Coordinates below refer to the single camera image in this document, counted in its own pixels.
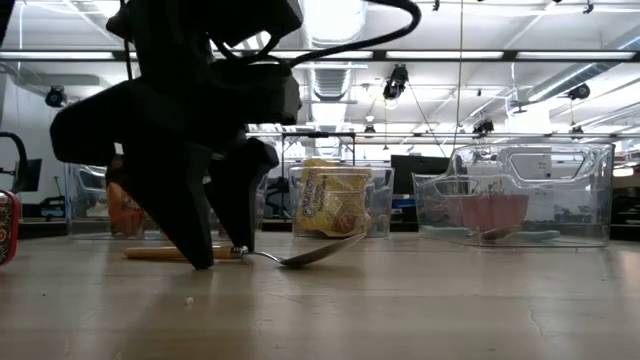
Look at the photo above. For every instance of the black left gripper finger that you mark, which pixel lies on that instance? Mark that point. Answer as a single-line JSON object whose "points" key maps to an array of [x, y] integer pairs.
{"points": [[180, 200], [240, 190]]}

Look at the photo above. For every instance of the orange taco seasoning packet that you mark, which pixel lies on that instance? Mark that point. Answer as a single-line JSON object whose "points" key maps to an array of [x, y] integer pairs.
{"points": [[122, 210]]}

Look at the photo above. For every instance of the yellow creamy chicken ramen packet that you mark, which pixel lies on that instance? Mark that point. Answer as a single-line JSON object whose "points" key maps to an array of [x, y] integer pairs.
{"points": [[332, 200]]}

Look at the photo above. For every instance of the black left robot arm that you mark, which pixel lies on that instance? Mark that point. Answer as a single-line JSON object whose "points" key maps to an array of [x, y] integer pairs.
{"points": [[175, 30]]}

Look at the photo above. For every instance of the clear plastic bin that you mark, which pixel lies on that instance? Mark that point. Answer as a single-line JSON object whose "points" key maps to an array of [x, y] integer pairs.
{"points": [[85, 200], [575, 210], [382, 200]]}

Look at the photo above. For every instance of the black ceiling spotlight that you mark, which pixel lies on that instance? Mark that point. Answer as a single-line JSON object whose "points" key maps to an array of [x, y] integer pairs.
{"points": [[579, 91], [395, 80], [55, 97], [483, 126]]}

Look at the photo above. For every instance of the small black monitor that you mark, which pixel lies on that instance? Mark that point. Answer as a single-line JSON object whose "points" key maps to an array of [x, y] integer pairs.
{"points": [[31, 175]]}

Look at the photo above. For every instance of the large black monitor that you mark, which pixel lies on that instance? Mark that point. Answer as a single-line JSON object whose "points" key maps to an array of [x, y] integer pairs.
{"points": [[420, 172]]}

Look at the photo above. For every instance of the pink plastic bowl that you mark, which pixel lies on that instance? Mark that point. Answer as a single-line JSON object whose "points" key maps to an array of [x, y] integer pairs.
{"points": [[490, 212]]}

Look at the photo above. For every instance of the black metal background frame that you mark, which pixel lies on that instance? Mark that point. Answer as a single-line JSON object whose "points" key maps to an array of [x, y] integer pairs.
{"points": [[320, 134]]}

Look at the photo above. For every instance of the silver ceiling air duct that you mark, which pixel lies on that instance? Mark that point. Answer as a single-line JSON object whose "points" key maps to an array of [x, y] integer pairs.
{"points": [[332, 20]]}

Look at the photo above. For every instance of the black overhead frame bar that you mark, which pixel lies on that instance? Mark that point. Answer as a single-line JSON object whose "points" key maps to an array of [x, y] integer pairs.
{"points": [[450, 55]]}

